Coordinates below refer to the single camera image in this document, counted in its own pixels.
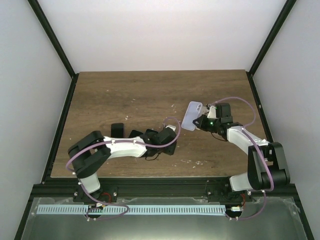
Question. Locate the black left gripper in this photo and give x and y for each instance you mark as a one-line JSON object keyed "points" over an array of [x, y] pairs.
{"points": [[170, 150]]}

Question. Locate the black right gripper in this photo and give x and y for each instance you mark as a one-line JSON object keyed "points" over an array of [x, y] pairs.
{"points": [[202, 120]]}

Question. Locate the lilac phone case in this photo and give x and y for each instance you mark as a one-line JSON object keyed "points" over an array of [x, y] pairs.
{"points": [[193, 111]]}

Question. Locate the light blue phone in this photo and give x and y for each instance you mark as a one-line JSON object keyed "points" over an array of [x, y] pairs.
{"points": [[150, 132]]}

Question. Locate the teal phone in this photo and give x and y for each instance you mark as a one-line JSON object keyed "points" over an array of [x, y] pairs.
{"points": [[135, 133]]}

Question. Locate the pink phone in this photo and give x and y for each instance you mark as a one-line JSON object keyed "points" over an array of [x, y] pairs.
{"points": [[117, 130]]}

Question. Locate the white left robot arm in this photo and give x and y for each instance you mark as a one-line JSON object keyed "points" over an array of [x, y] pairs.
{"points": [[90, 153]]}

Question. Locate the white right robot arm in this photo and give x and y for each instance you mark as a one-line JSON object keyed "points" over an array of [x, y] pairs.
{"points": [[266, 161]]}

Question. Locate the grey metal front plate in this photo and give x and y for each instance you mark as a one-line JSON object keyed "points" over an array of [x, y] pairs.
{"points": [[273, 218]]}

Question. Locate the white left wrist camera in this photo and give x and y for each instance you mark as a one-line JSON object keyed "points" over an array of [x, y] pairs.
{"points": [[169, 126]]}

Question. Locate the light blue slotted cable duct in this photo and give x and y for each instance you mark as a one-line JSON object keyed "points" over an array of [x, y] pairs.
{"points": [[65, 209]]}

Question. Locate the black right table edge rail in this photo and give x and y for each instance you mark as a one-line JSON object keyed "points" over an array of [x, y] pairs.
{"points": [[283, 191]]}

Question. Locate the black table edge rail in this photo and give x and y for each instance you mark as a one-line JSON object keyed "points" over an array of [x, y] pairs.
{"points": [[283, 191], [61, 125]]}

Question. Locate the black left table edge rail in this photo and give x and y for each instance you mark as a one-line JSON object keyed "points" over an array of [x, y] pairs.
{"points": [[61, 125]]}

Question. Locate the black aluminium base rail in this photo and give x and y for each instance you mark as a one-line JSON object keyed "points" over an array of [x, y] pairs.
{"points": [[213, 189]]}

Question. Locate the black right frame post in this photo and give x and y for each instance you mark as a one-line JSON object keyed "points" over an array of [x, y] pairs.
{"points": [[280, 20]]}

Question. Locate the black frame post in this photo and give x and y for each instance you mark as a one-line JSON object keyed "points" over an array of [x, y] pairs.
{"points": [[280, 20], [43, 20]]}

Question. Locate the black left frame post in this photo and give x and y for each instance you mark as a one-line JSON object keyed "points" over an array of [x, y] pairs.
{"points": [[43, 20]]}

